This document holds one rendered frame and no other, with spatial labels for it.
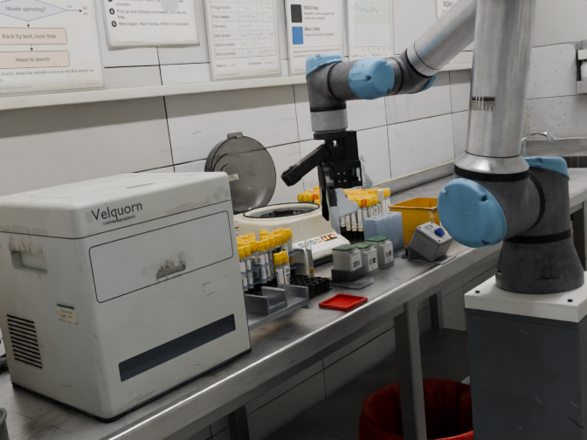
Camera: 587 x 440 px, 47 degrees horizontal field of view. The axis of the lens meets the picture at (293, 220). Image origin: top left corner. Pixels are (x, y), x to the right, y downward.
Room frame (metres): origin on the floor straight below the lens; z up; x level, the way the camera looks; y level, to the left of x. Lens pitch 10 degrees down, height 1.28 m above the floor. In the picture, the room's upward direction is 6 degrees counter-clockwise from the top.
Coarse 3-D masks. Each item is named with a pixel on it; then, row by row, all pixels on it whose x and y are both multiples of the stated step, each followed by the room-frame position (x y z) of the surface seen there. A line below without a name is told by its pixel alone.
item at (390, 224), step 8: (376, 216) 1.59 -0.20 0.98; (384, 216) 1.58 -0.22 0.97; (392, 216) 1.58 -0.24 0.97; (400, 216) 1.60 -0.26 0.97; (368, 224) 1.56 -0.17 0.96; (376, 224) 1.54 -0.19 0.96; (384, 224) 1.56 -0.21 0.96; (392, 224) 1.58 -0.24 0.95; (400, 224) 1.60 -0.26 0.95; (368, 232) 1.56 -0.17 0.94; (376, 232) 1.54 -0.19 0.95; (384, 232) 1.56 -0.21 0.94; (392, 232) 1.58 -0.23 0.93; (400, 232) 1.60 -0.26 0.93; (392, 240) 1.58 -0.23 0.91; (400, 240) 1.60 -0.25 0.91; (400, 248) 1.60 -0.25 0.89
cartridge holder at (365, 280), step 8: (336, 272) 1.37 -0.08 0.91; (344, 272) 1.36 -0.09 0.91; (352, 272) 1.35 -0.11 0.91; (360, 272) 1.37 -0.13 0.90; (336, 280) 1.37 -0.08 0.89; (344, 280) 1.36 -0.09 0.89; (352, 280) 1.35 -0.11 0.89; (360, 280) 1.35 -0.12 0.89; (368, 280) 1.36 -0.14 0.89; (360, 288) 1.34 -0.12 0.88
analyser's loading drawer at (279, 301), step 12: (264, 288) 1.18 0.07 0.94; (276, 288) 1.16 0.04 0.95; (288, 288) 1.21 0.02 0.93; (300, 288) 1.19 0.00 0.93; (252, 300) 1.13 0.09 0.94; (264, 300) 1.11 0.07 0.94; (276, 300) 1.16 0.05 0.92; (288, 300) 1.18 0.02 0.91; (300, 300) 1.17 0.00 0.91; (252, 312) 1.14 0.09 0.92; (264, 312) 1.12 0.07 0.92; (276, 312) 1.12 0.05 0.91; (288, 312) 1.15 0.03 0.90; (252, 324) 1.07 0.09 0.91
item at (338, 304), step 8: (336, 296) 1.28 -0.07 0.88; (344, 296) 1.28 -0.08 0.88; (352, 296) 1.27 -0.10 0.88; (360, 296) 1.26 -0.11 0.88; (320, 304) 1.24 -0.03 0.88; (328, 304) 1.23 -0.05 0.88; (336, 304) 1.25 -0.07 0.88; (344, 304) 1.24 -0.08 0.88; (352, 304) 1.22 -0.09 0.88; (360, 304) 1.23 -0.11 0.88
